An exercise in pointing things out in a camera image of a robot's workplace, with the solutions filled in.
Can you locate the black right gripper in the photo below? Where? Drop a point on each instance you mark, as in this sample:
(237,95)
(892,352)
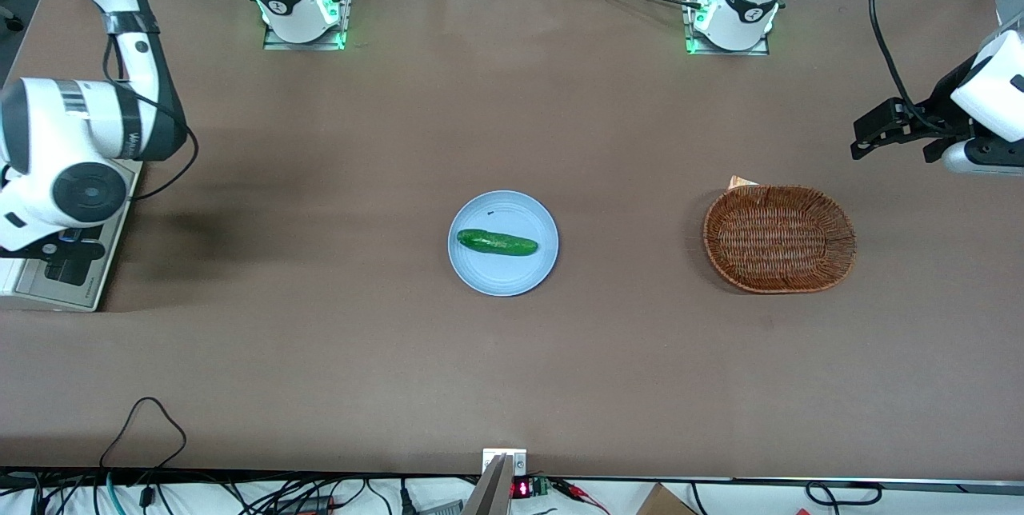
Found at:
(70,270)

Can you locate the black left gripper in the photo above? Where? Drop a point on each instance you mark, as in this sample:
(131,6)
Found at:
(938,109)

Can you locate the glass oven door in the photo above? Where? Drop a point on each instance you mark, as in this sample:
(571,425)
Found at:
(88,295)

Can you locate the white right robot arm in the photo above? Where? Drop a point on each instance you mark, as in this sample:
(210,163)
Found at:
(64,123)

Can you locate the white toaster oven body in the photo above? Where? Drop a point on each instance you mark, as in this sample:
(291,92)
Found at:
(6,275)

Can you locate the brown wicker basket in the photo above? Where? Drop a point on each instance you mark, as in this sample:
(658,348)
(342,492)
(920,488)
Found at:
(780,239)

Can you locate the tan paper tag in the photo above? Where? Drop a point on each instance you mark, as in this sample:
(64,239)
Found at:
(740,182)

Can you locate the green cucumber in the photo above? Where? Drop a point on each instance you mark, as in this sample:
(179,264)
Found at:
(496,242)

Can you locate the light blue round plate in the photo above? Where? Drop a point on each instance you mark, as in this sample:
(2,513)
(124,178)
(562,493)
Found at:
(504,275)

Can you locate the brown cardboard box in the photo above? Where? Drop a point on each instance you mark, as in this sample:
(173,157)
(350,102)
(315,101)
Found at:
(664,503)

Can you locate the grey power adapter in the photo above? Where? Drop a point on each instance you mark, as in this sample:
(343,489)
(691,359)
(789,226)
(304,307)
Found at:
(440,509)

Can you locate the red alligator clip leads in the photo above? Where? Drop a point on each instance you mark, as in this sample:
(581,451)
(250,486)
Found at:
(572,488)

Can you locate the red digit display module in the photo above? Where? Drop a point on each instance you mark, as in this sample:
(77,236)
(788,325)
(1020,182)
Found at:
(521,489)

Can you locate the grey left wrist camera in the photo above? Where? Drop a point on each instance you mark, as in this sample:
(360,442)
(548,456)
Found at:
(984,157)

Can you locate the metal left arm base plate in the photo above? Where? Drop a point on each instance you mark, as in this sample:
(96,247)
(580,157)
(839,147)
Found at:
(760,49)

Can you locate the aluminium camera mount bar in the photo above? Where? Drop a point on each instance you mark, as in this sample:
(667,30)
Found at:
(490,491)

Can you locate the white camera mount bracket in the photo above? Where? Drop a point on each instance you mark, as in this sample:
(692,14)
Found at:
(518,463)

